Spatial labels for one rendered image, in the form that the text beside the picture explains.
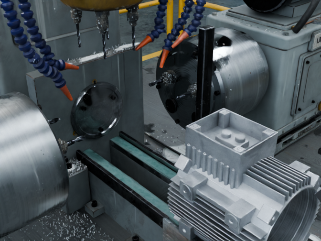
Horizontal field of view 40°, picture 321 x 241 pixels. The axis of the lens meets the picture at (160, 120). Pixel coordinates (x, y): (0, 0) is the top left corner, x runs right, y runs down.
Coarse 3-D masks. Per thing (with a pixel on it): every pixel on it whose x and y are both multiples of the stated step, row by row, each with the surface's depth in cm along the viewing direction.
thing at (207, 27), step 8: (200, 32) 89; (208, 32) 88; (200, 40) 89; (208, 40) 89; (200, 48) 90; (208, 48) 90; (200, 56) 91; (208, 56) 91; (200, 64) 92; (208, 64) 92; (200, 72) 93; (208, 72) 93; (200, 80) 93; (208, 80) 94; (200, 88) 94; (208, 88) 95; (200, 96) 95; (208, 96) 96; (200, 104) 96; (208, 104) 97; (200, 112) 97; (208, 112) 98
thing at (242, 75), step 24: (192, 48) 105; (216, 48) 106; (240, 48) 109; (168, 72) 113; (192, 72) 108; (216, 72) 102; (240, 72) 106; (264, 72) 112; (168, 96) 118; (192, 96) 106; (216, 96) 104; (240, 96) 107; (192, 120) 113
